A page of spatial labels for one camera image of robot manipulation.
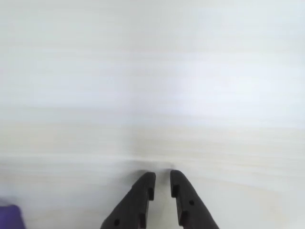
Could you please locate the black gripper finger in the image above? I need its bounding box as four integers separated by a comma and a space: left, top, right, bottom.
100, 171, 157, 229
169, 169, 220, 229

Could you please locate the blue plastic bag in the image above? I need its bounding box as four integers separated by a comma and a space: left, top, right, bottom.
0, 204, 26, 229

